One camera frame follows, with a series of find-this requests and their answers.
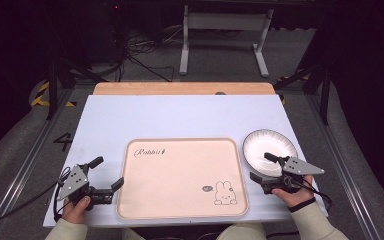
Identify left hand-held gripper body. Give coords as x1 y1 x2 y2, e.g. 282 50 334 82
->
56 162 115 212

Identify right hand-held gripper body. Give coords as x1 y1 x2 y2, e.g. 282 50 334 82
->
261 155 326 195

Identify white plate with dark rim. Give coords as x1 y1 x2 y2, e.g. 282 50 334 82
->
242 129 299 178

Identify person's left hand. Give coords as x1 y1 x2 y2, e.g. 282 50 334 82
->
61 195 93 225

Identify person's right hand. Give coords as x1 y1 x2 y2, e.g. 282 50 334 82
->
271 174 316 208

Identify black wristband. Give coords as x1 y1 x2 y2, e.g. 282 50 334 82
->
288 197 317 214

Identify pink tray with rabbit print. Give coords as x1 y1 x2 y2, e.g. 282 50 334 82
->
116 137 250 221

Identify yellow black hazard tape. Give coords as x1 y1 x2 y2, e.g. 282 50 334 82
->
29 80 78 108

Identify black tripod stand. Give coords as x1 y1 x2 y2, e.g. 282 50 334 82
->
274 61 332 126
45 54 108 121

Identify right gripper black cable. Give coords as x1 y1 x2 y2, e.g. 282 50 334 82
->
299 179 333 212

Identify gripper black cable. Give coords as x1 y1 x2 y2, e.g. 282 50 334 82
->
0 166 72 234
299 179 333 212

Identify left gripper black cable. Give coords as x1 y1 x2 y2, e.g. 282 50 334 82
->
0 166 72 234

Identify black cables on floor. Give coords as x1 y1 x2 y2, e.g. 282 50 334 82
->
119 28 185 83

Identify white metal stand frame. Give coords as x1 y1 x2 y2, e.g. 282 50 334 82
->
179 4 275 78

